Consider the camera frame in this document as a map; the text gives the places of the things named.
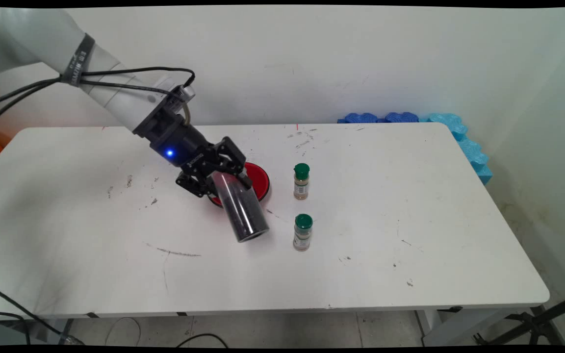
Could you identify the black tripod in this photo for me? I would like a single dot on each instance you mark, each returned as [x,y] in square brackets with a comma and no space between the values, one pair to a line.
[537,323]

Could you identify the light blue foam mat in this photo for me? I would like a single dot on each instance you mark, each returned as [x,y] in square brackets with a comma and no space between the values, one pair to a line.
[469,147]

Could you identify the clear plastic jar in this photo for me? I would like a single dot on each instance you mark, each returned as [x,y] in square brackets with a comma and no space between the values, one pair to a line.
[245,215]

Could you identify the green lid spice bottle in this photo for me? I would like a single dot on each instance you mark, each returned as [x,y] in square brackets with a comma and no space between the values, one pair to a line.
[302,238]
[301,186]

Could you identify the red bowl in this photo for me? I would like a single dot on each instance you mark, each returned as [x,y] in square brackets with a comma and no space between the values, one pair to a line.
[258,179]

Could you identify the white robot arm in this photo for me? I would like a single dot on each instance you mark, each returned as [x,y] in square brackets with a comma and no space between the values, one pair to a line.
[32,34]

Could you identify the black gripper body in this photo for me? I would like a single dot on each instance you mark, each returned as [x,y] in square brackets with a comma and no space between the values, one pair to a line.
[174,142]

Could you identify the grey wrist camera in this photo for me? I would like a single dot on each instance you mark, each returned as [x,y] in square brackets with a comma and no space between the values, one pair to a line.
[187,93]

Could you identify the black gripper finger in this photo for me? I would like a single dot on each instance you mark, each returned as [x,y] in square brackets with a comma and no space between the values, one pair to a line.
[228,154]
[192,184]

